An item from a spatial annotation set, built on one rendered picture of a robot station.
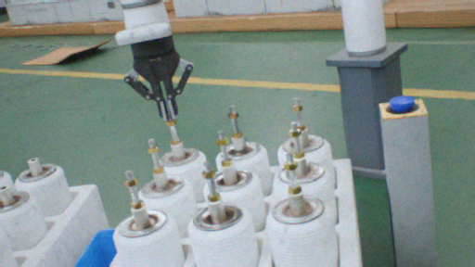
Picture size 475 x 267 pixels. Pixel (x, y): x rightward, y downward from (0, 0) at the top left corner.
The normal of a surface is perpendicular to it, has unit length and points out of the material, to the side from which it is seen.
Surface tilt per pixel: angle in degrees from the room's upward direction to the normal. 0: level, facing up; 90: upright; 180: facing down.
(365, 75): 90
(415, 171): 90
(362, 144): 90
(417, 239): 90
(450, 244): 0
